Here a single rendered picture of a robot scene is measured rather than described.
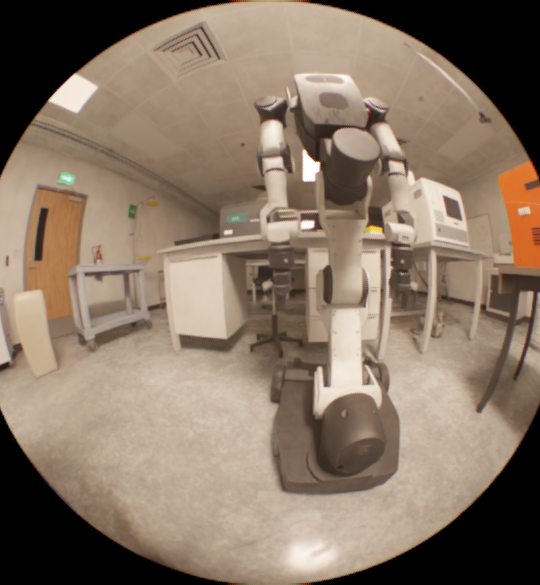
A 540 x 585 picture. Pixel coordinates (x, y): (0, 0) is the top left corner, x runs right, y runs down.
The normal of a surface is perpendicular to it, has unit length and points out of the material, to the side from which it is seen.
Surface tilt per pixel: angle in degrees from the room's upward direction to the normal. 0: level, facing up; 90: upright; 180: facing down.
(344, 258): 100
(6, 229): 90
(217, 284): 90
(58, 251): 90
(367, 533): 0
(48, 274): 90
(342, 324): 60
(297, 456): 0
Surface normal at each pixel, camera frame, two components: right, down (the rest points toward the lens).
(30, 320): 0.98, 0.04
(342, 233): -0.21, 0.29
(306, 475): -0.04, -0.99
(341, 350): -0.21, -0.39
